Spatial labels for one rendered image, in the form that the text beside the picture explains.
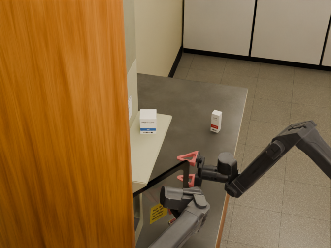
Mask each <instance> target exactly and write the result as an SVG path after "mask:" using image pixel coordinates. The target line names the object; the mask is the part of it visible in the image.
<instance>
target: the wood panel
mask: <svg viewBox="0 0 331 248"><path fill-rule="evenodd" d="M0 248H135V231H134V211H133V192H132V164H131V145H130V125H129V106H128V87H127V68H126V49H125V29H124V10H123V0H0Z"/></svg>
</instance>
